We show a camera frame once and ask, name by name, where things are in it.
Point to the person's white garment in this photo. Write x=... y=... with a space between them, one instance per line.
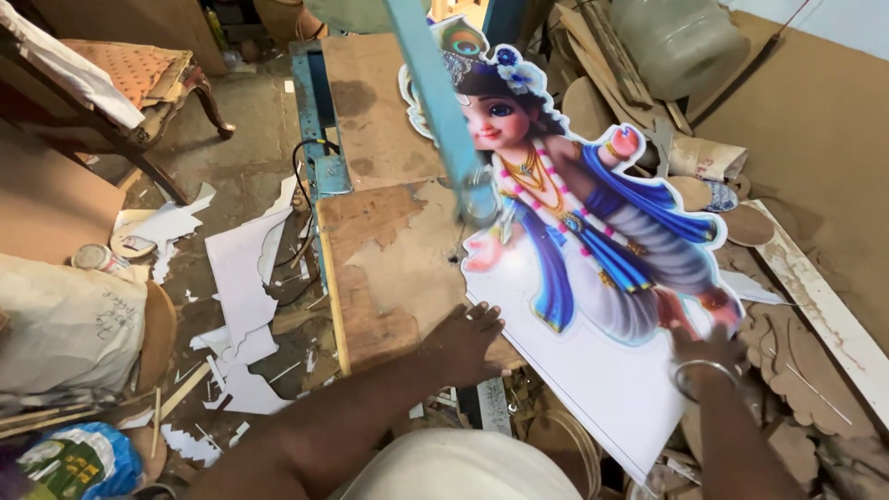
x=458 y=465

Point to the wooden chair with cushion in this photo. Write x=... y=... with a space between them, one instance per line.
x=132 y=90

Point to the large white board offcut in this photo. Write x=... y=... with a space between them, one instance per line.
x=243 y=291

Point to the jagged white board offcut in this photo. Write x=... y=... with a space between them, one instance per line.
x=191 y=444

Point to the white cloth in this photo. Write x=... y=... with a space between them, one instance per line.
x=62 y=62

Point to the wooden saw table top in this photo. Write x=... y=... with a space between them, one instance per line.
x=389 y=264

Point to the translucent plastic water jar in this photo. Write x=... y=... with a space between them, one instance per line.
x=677 y=41

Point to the brown board sheet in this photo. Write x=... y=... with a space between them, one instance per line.
x=48 y=201

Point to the oval wooden disc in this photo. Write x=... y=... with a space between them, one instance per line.
x=749 y=226

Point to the round wooden disc with scrap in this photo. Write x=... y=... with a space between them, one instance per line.
x=133 y=239

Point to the heap of wooden cutouts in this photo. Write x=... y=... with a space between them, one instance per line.
x=792 y=389

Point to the large brown fibreboard sheet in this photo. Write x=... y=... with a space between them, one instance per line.
x=819 y=153

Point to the small tin can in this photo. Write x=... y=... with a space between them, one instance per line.
x=97 y=258

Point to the blue printed plastic bag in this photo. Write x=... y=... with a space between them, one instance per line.
x=80 y=462

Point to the long white plank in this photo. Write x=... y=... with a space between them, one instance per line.
x=826 y=312

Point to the printed figure cutout board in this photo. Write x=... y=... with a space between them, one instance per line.
x=597 y=278

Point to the silver bangle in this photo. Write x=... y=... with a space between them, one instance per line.
x=694 y=368

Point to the white sack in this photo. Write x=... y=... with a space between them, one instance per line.
x=66 y=326

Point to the blue metal machine frame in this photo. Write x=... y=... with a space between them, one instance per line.
x=316 y=118

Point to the person's left hand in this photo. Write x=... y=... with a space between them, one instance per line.
x=462 y=351

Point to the person's right hand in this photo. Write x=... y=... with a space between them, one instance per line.
x=708 y=351

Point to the rolled brown paper tube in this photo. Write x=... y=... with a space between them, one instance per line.
x=708 y=158

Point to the person's right fingers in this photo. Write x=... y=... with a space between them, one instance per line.
x=698 y=335

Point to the small white board offcut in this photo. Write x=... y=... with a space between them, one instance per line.
x=243 y=392

